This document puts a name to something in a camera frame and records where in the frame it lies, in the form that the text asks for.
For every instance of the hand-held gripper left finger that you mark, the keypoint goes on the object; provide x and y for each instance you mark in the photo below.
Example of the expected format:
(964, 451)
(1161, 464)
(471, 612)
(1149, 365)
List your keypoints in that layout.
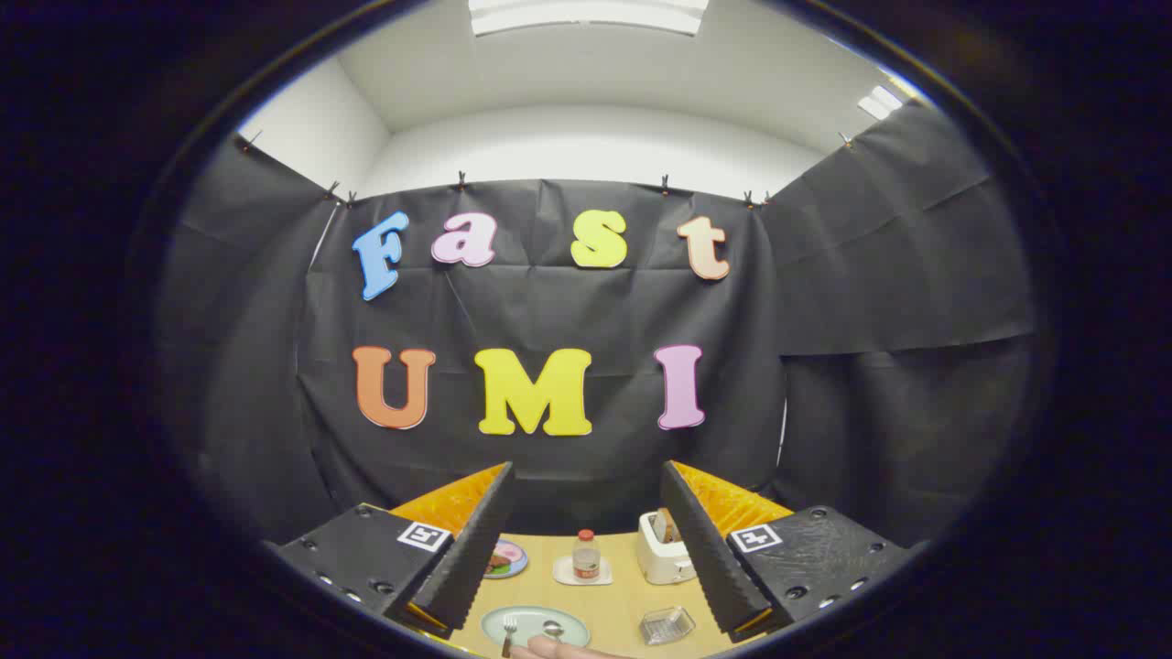
(476, 540)

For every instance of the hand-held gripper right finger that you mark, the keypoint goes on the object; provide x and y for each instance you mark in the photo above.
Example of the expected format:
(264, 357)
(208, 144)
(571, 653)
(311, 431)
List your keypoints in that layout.
(700, 540)

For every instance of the brown meat patty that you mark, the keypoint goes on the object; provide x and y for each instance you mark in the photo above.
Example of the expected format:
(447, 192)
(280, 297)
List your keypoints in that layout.
(498, 560)

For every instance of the toast bread slice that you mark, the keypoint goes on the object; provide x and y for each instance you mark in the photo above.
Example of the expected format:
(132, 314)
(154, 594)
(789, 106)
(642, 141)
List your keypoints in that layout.
(670, 523)
(658, 526)

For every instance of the pink ham slice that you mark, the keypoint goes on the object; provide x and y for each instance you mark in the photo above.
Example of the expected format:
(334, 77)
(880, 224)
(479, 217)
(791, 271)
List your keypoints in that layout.
(510, 551)

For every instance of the white toaster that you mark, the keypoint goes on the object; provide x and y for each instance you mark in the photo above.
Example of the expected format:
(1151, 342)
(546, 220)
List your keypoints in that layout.
(661, 560)

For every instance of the blue plate with food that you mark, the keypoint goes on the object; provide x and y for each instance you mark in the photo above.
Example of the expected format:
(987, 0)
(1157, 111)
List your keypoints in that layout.
(515, 566)

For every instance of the white square coaster tray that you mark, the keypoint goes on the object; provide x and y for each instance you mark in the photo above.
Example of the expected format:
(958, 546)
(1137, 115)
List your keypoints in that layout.
(562, 575)

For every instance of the light green plate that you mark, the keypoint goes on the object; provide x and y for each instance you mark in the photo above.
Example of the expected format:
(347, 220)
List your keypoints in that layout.
(536, 618)

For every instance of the clear water bottle red cap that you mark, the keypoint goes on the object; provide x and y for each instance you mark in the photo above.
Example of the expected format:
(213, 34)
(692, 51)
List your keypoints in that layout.
(586, 556)

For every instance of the small ceiling light panel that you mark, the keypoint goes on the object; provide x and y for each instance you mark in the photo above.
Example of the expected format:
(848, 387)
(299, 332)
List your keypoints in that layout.
(880, 102)

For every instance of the large ceiling light panel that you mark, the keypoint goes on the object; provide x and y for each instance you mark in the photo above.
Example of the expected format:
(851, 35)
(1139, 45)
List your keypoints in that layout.
(586, 14)

